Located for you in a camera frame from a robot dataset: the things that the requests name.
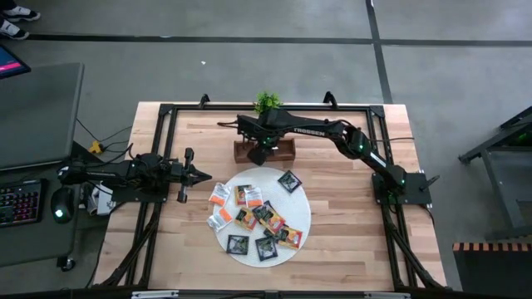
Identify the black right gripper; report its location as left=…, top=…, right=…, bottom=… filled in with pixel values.
left=237, top=110, right=292, bottom=166

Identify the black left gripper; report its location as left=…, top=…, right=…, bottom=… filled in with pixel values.
left=168, top=148, right=213, bottom=204

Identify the white orange tea packet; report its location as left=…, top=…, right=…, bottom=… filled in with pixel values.
left=206, top=207, right=234, bottom=233
left=208, top=182, right=232, bottom=208
left=244, top=186, right=264, bottom=208

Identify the orange fruit tea packet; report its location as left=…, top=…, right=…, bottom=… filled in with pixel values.
left=274, top=226, right=303, bottom=251
left=234, top=207, right=259, bottom=233
left=259, top=207, right=287, bottom=237
left=234, top=184, right=250, bottom=208

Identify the wooden tea organiser tray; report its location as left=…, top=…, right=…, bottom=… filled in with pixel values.
left=233, top=138, right=297, bottom=165

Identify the small green potted plant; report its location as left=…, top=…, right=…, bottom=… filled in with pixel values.
left=254, top=91, right=283, bottom=115

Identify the white round woven placemat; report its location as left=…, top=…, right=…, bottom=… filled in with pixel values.
left=211, top=166, right=313, bottom=268

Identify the white printed box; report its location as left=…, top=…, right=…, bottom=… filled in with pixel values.
left=85, top=182, right=118, bottom=217

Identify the black computer mouse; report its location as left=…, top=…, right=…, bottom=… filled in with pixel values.
left=50, top=187, right=76, bottom=225

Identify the black caster wheel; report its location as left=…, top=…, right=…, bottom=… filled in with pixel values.
left=57, top=256, right=77, bottom=273

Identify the large grey flat panel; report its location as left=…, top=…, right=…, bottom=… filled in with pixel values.
left=0, top=61, right=86, bottom=170

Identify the backlit black keyboard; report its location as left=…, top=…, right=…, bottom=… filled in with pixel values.
left=0, top=179, right=46, bottom=228

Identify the grey desk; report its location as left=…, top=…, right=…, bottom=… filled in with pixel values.
left=0, top=140, right=84, bottom=270

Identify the dark screen with pink bar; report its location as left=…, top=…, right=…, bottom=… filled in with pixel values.
left=0, top=44, right=32, bottom=81

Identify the person's shoe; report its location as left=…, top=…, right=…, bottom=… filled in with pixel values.
left=0, top=19, right=30, bottom=42
left=2, top=6, right=42, bottom=22

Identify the black crate with orange slats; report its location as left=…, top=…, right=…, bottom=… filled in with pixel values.
left=451, top=242, right=532, bottom=299

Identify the black aluminium table frame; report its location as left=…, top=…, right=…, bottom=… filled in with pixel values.
left=93, top=91, right=448, bottom=292

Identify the silver metal bracket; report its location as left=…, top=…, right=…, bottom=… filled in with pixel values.
left=131, top=290, right=180, bottom=299

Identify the black floor cable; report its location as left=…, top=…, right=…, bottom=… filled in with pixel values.
left=76, top=117, right=134, bottom=145

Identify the black lever handle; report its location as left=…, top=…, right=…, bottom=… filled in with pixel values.
left=418, top=174, right=441, bottom=193

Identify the black metal cart frame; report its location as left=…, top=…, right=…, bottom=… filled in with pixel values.
left=457, top=105, right=532, bottom=241

